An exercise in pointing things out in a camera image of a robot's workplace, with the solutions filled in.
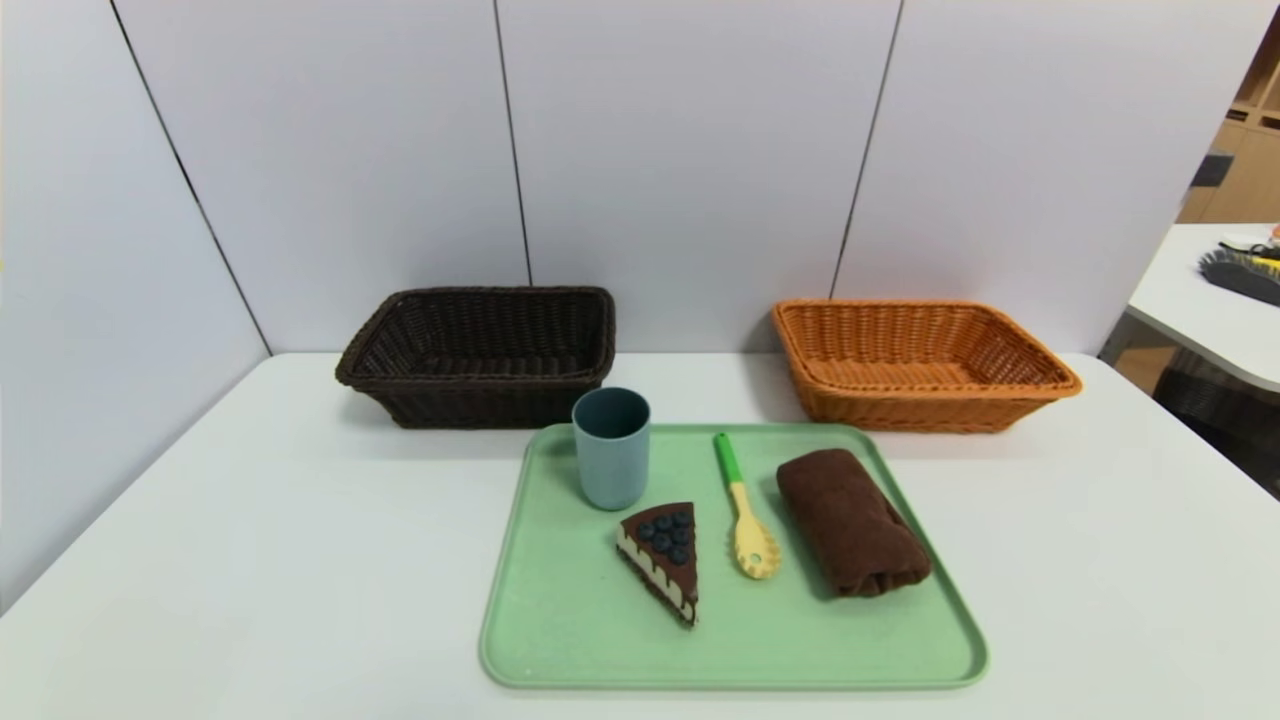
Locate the chocolate blueberry cake slice toy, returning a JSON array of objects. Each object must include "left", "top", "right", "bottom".
[{"left": 615, "top": 502, "right": 699, "bottom": 628}]

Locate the blue plastic cup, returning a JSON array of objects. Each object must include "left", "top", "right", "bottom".
[{"left": 572, "top": 387, "right": 652, "bottom": 512}]

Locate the green handled pasta spoon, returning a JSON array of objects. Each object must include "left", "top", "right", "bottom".
[{"left": 713, "top": 432, "right": 781, "bottom": 581}]

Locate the light green plastic tray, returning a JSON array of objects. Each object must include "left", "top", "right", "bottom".
[{"left": 478, "top": 422, "right": 990, "bottom": 691}]

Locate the brown towel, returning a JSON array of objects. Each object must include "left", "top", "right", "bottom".
[{"left": 776, "top": 448, "right": 933, "bottom": 600}]

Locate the orange wicker basket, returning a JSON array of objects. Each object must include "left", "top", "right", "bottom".
[{"left": 771, "top": 298, "right": 1084, "bottom": 434}]

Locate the black woven bin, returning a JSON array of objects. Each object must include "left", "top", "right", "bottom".
[{"left": 1155, "top": 365, "right": 1280, "bottom": 498}]

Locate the black bristle brush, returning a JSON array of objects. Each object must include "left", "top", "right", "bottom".
[{"left": 1198, "top": 248, "right": 1280, "bottom": 307}]

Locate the wooden shelf unit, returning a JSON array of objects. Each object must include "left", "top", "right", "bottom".
[{"left": 1178, "top": 20, "right": 1280, "bottom": 223}]

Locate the dark brown wicker basket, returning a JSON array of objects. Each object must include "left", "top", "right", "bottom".
[{"left": 335, "top": 286, "right": 616, "bottom": 430}]

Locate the white side table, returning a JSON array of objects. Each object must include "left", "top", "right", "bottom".
[{"left": 1128, "top": 222, "right": 1280, "bottom": 393}]

